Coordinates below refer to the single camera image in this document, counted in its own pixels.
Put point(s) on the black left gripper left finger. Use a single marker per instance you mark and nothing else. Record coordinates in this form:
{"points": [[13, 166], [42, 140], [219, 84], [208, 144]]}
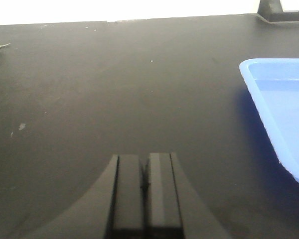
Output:
{"points": [[112, 208]]}

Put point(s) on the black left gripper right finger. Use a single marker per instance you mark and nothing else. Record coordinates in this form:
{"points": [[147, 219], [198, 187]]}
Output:
{"points": [[173, 209]]}

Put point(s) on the blue plastic tray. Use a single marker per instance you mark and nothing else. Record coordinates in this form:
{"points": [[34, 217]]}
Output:
{"points": [[273, 84]]}

